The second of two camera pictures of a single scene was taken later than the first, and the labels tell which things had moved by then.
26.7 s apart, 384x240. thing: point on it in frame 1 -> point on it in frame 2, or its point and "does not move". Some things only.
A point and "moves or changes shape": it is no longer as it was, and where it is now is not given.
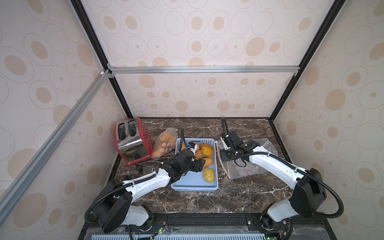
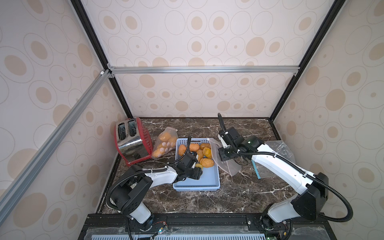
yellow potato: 209,175 moves or changes shape
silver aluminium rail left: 14,188 does not move
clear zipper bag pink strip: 166,142 does not move
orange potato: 198,154 does not move
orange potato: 158,152 does not move
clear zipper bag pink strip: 252,168 moves or changes shape
